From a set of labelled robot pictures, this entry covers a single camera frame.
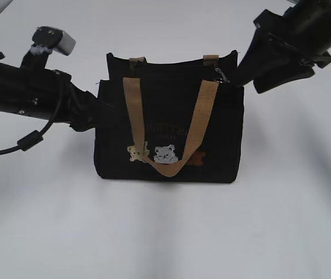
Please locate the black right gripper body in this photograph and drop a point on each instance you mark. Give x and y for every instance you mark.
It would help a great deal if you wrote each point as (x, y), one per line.
(279, 56)

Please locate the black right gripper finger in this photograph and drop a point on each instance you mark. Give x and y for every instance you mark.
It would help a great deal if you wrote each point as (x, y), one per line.
(246, 69)

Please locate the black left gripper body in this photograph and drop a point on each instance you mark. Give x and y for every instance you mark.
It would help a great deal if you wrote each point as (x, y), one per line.
(85, 109)

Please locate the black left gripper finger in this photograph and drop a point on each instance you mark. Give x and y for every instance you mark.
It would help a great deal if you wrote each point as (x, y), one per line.
(105, 109)

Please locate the black canvas tote bag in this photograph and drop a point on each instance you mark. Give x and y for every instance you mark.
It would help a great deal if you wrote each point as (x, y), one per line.
(169, 93)

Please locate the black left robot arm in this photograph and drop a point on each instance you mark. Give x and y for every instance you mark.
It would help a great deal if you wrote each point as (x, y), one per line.
(34, 91)

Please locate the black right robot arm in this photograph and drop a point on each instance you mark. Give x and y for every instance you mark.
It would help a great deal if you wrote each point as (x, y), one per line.
(311, 20)

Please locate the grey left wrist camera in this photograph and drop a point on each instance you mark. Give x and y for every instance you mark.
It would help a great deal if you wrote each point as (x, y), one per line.
(53, 39)

